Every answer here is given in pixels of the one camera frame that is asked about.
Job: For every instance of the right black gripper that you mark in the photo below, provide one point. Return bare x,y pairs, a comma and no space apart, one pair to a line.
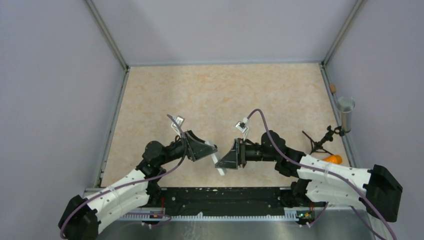
235,157

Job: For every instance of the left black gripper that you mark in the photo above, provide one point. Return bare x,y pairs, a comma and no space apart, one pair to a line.
196,147

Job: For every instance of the white remote control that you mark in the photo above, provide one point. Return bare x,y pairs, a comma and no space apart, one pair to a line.
215,157

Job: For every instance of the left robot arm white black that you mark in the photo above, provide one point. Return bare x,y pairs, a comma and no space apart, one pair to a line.
84,218

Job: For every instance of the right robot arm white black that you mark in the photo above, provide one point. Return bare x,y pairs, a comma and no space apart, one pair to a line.
376,190

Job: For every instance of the orange carrot toy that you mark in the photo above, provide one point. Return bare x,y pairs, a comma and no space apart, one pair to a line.
335,159

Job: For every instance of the small cork piece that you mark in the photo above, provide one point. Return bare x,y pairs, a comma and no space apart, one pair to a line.
332,88

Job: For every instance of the silver metal cylinder cup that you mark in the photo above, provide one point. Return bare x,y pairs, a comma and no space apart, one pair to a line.
345,106

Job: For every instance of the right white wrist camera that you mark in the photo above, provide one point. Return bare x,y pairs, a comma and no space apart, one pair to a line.
243,127

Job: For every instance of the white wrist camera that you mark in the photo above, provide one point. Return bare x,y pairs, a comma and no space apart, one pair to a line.
243,127
176,124

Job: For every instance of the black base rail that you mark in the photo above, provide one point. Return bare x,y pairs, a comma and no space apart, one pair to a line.
227,201

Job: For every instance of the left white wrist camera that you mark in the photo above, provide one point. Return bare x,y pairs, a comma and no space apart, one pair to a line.
176,124

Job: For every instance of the black clamp mount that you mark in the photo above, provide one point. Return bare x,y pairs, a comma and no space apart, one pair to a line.
318,146

